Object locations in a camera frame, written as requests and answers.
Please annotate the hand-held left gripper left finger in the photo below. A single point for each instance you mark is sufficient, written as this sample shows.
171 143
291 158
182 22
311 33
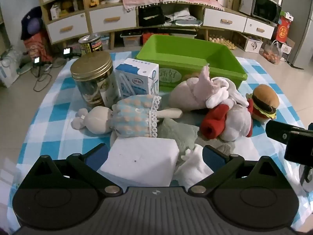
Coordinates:
96 155

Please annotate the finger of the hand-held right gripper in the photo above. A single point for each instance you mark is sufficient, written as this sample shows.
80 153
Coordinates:
276 131

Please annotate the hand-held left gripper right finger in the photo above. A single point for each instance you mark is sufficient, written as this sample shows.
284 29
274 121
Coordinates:
214 156

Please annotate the white fluffy cloth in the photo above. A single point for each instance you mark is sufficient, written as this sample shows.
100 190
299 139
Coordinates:
193 169

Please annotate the hamburger plush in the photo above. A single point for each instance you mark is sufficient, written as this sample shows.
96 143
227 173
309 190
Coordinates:
265 95

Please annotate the white plush with red clothes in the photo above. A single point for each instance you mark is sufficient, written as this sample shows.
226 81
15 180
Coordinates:
237 122

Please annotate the grey plush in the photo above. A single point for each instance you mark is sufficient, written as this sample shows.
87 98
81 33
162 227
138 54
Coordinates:
176 132

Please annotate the white foam block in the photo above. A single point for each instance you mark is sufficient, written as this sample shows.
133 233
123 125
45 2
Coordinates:
141 159

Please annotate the bunny doll with blue dress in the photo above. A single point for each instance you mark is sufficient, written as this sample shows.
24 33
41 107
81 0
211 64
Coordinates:
132 115

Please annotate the pink pig plush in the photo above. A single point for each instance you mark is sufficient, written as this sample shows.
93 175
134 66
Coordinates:
185 93

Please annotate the green plastic bin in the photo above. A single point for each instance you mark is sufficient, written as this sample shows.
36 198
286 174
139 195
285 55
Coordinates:
183 51

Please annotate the blue white checked blanket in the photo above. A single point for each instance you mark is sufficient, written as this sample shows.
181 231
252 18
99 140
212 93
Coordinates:
49 107

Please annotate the plastic bag of fruit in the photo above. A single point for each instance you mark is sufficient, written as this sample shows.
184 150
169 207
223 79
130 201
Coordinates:
272 53

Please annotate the blue and white milk carton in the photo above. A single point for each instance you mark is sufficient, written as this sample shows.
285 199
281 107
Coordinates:
137 83

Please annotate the glass jar with gold lid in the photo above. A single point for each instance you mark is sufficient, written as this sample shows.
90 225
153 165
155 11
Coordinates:
93 66

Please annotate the white storage crate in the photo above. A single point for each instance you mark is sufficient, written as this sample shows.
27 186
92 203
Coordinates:
251 42

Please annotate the grey refrigerator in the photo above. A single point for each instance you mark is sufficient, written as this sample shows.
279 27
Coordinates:
303 41

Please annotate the red gift box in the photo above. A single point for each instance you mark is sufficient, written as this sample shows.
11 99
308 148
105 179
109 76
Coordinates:
283 30

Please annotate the white cabinet drawer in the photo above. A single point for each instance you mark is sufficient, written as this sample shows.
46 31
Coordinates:
259 29
223 20
112 19
67 28

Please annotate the egg tray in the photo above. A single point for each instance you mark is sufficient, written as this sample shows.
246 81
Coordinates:
221 42

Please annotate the tin can with dark label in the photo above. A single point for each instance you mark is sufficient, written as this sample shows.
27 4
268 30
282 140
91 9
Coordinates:
90 44

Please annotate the clear storage box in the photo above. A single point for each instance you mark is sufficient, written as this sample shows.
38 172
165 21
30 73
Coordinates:
130 40

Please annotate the microwave oven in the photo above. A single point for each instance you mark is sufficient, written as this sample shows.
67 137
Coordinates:
265 8

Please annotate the red cloth bag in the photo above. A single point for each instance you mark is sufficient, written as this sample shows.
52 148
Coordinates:
36 46

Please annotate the folded clothes pile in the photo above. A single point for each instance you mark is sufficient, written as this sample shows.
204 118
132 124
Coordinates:
182 19

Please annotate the dark blue cap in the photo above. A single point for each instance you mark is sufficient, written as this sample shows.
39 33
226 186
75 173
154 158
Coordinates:
30 22

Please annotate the small camera screen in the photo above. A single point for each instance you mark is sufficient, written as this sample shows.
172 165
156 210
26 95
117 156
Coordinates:
36 60
67 51

